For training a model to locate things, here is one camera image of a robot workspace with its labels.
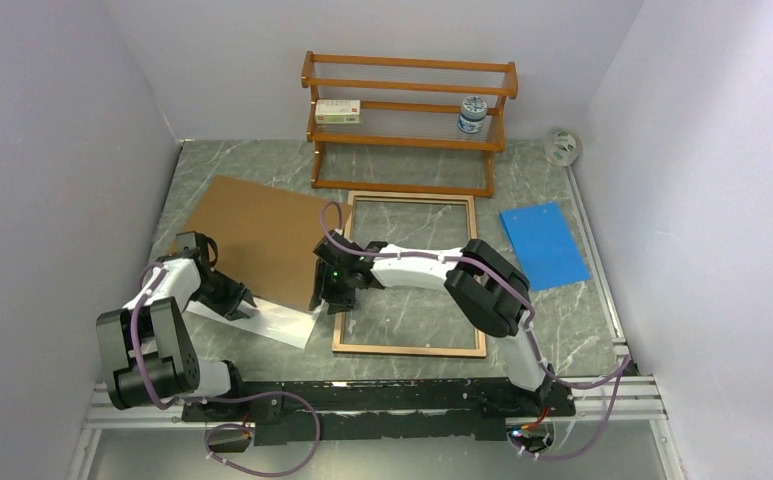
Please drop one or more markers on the white red small box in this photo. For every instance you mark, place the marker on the white red small box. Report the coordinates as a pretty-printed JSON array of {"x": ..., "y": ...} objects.
[{"x": 335, "y": 111}]

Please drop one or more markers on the picture frame black and gold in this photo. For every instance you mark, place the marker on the picture frame black and gold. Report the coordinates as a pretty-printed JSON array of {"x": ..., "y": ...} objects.
[{"x": 416, "y": 272}]

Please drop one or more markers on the white photo paper sheet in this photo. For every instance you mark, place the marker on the white photo paper sheet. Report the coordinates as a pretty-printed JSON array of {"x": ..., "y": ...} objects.
[{"x": 269, "y": 320}]

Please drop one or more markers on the clear tape roll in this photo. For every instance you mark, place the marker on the clear tape roll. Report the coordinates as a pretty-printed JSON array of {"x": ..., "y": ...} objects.
[{"x": 561, "y": 147}]

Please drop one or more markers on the blue clipboard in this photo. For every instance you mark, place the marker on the blue clipboard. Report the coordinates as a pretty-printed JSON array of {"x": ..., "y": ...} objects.
[{"x": 544, "y": 246}]

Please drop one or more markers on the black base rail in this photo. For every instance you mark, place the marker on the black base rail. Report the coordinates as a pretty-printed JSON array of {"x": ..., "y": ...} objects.
[{"x": 481, "y": 408}]

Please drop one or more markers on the orange wooden shelf rack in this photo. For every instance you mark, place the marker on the orange wooden shelf rack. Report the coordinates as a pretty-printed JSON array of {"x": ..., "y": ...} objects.
[{"x": 408, "y": 103}]

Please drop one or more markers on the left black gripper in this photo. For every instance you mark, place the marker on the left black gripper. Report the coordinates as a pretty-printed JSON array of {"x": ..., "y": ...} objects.
[{"x": 236, "y": 292}]

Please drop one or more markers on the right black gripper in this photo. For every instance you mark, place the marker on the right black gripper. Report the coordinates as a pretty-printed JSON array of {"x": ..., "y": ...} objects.
[{"x": 337, "y": 303}]

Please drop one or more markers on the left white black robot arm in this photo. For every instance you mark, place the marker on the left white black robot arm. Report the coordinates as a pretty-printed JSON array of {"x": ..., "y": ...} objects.
[{"x": 146, "y": 350}]

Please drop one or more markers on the brown cardboard backing board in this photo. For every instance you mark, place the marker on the brown cardboard backing board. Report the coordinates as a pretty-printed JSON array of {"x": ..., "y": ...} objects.
[{"x": 265, "y": 237}]

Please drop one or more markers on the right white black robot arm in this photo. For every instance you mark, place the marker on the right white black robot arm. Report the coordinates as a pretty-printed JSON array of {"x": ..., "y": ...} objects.
[{"x": 491, "y": 293}]

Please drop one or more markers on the blue white ceramic jar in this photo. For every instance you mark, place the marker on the blue white ceramic jar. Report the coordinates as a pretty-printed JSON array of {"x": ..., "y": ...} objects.
[{"x": 473, "y": 112}]

